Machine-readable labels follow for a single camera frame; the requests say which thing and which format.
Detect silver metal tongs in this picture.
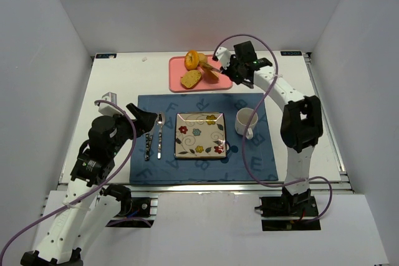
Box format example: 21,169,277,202
199,62,221,74

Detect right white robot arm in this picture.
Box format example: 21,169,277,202
213,41,323,208

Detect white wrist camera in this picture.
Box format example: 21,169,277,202
95,102,122,117
212,47,231,70

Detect aluminium table frame rail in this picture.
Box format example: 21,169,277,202
56,182,353,195

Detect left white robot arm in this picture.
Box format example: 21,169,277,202
21,100,158,265

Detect herb bread slice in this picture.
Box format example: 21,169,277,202
201,66,219,83
180,70,202,89

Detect pink plastic tray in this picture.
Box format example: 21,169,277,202
168,54,234,93

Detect square floral ceramic plate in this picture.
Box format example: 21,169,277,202
175,112,227,159

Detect silver spoon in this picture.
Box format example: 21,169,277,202
157,112,166,159

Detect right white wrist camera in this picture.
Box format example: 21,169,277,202
212,47,231,70

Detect silver knife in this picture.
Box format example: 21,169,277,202
144,133,153,161

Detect small round bread bun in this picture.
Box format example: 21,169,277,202
198,53,208,65

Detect white ceramic mug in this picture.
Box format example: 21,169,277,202
234,107,259,140

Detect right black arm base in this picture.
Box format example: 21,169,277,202
254,188,321,232

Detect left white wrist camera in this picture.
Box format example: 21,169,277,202
95,102,122,117

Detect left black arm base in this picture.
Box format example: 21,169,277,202
95,184,157,228

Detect blue letter-print placemat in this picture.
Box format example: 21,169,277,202
130,93,278,185

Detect orange glazed bread roll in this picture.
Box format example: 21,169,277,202
184,50,200,70

